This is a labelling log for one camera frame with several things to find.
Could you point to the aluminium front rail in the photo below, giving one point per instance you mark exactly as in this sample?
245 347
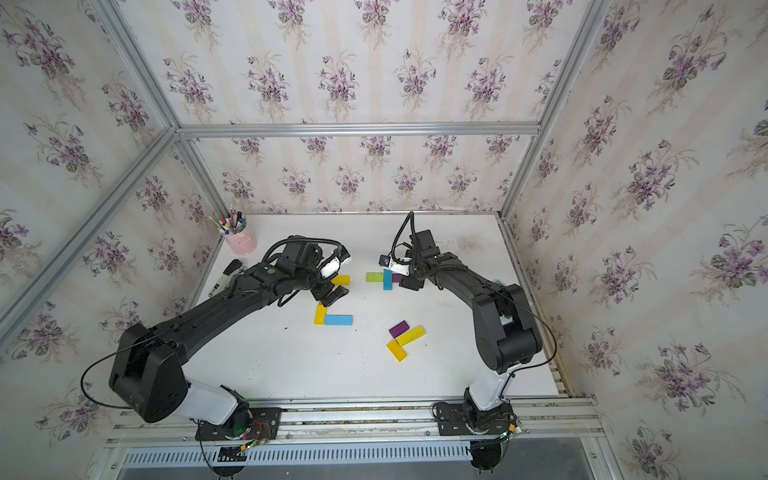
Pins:
360 421

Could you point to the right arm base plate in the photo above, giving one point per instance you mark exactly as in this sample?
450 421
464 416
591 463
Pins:
454 419

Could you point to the light blue wooden block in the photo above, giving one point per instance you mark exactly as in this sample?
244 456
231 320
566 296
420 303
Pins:
339 320

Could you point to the green wooden block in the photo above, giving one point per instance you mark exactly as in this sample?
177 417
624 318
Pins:
374 277

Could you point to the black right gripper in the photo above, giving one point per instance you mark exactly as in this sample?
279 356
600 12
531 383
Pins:
410 281

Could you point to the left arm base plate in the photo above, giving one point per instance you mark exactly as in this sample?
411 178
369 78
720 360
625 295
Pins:
258 424

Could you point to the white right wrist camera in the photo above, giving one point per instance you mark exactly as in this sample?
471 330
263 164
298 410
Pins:
388 263

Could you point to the pink metal pen bucket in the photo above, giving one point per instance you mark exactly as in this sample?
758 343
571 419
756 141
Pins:
242 244

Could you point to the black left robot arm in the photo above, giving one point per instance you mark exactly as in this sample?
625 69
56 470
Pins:
147 372

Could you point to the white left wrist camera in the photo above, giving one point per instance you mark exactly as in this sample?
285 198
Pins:
330 267

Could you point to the small purple block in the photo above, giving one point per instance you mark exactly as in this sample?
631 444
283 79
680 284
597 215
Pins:
399 329

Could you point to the lemon yellow block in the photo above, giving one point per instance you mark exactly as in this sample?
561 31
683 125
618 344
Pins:
411 336

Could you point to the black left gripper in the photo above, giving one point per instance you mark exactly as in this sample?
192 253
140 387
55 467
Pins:
332 297

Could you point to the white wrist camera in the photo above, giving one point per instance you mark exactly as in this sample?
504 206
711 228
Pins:
388 263
330 267

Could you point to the teal wooden block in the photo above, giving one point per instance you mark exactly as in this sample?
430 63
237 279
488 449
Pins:
388 280

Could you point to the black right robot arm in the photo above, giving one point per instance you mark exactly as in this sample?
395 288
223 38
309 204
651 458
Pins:
507 333

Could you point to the black and white stapler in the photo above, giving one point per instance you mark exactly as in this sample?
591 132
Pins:
229 272

